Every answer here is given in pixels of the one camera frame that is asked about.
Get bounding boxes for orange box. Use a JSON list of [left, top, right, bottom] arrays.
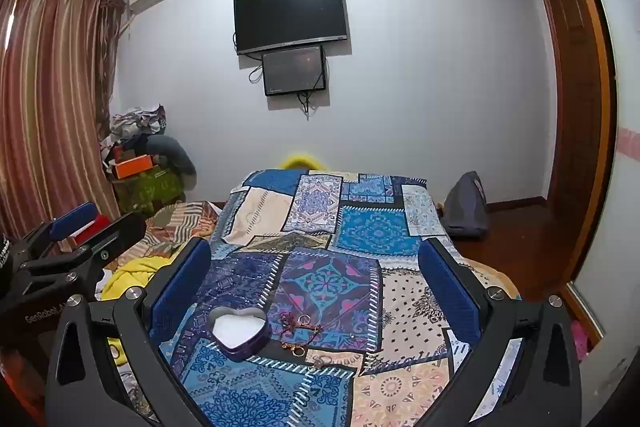
[[111, 154, 156, 180]]

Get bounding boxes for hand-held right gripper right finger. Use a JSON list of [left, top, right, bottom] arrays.
[[417, 237, 583, 427]]

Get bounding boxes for pile of clothes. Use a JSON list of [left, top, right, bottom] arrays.
[[100, 104, 168, 168]]

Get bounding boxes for yellow fleece blanket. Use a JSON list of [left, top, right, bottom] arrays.
[[101, 255, 176, 365]]

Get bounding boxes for blue patchwork blanket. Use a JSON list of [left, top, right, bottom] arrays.
[[160, 168, 523, 427]]

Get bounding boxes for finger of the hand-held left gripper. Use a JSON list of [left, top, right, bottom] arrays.
[[20, 212, 148, 293], [10, 201, 99, 259]]

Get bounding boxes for wooden door frame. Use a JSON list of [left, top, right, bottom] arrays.
[[536, 0, 619, 344]]

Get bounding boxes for striped brown quilt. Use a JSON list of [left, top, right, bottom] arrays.
[[117, 201, 227, 269]]

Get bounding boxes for grey backpack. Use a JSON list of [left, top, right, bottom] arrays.
[[442, 171, 490, 241]]

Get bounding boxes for large black wall television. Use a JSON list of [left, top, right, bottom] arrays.
[[233, 0, 349, 56]]

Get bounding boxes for small black wall monitor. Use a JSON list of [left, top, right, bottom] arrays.
[[261, 46, 328, 97]]

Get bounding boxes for pink wall decal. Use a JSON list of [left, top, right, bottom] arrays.
[[616, 123, 640, 158]]

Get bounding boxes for striped brown curtain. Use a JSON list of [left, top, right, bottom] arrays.
[[0, 0, 127, 239]]

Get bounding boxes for yellow object behind bed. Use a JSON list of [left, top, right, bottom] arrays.
[[279, 150, 322, 172]]

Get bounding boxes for purple heart-shaped tin box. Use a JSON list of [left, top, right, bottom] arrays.
[[207, 307, 273, 362]]

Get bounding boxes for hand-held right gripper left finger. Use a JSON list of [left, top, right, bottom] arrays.
[[45, 237, 213, 427]]

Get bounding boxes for braided orange leather bracelet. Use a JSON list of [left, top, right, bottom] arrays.
[[278, 311, 323, 340]]

